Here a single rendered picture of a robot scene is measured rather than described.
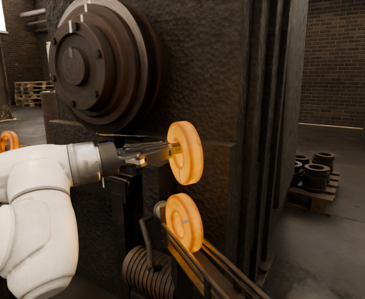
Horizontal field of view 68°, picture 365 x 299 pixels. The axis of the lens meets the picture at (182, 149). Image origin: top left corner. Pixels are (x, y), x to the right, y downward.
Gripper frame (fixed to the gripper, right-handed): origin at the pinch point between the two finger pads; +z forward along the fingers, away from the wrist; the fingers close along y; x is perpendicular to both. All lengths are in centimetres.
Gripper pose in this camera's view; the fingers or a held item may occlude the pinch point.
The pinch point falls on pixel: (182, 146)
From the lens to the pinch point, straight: 66.8
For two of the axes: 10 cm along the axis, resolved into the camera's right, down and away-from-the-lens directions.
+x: -0.5, -9.6, -2.8
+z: 9.1, -1.6, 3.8
